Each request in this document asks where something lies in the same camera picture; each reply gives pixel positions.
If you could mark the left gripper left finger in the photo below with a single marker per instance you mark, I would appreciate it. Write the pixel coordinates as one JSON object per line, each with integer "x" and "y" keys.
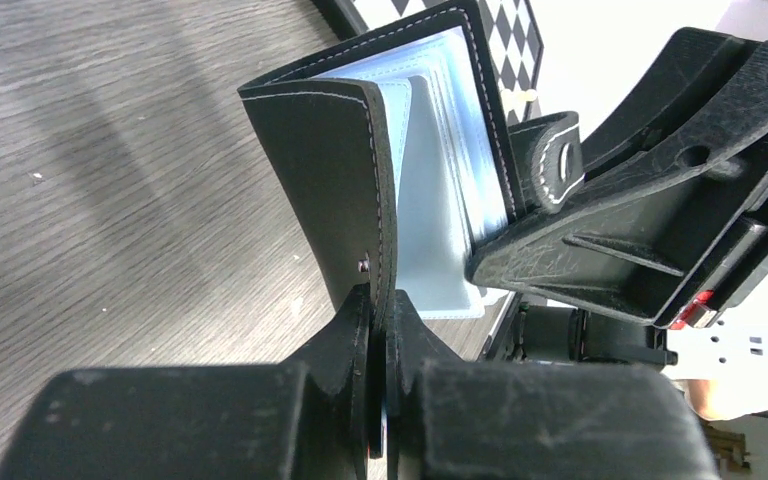
{"x": 302, "y": 418}

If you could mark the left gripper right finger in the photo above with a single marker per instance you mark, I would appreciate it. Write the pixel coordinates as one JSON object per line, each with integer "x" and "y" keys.
{"x": 449, "y": 418}

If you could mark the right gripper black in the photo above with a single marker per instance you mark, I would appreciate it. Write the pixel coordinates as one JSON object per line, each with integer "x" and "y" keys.
{"x": 670, "y": 226}

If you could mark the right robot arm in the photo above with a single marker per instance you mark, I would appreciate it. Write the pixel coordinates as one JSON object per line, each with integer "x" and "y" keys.
{"x": 535, "y": 328}

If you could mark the small beige chess piece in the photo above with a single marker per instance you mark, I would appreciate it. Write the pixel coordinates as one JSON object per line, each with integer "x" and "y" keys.
{"x": 517, "y": 99}

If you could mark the black white checkerboard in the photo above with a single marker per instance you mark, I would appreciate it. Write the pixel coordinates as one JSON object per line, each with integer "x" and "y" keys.
{"x": 514, "y": 40}

